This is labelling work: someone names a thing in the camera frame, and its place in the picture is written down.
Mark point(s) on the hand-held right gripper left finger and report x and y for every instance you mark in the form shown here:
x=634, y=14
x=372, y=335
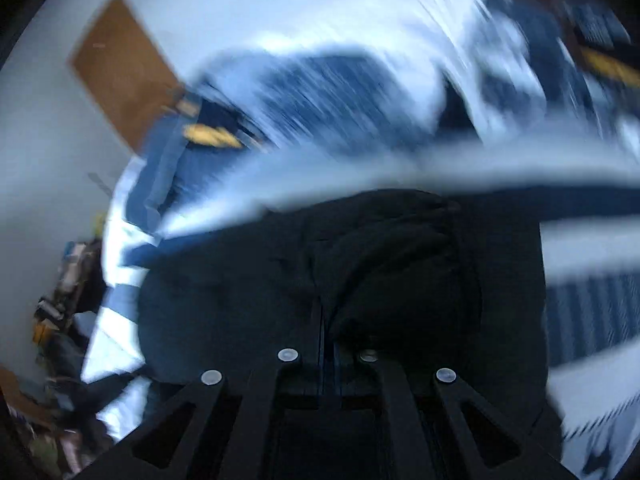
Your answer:
x=314, y=360

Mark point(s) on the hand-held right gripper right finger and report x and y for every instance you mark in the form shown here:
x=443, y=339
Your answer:
x=336, y=360

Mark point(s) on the black garment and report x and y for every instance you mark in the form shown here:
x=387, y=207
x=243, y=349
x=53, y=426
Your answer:
x=400, y=280

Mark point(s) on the pile of clutter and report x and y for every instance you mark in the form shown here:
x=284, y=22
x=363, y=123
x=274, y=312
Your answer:
x=55, y=340

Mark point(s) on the blue white printed blanket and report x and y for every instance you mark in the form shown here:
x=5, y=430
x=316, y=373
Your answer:
x=320, y=100

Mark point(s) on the brown wooden door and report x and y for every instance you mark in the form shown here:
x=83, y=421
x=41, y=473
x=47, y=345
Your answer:
x=120, y=67

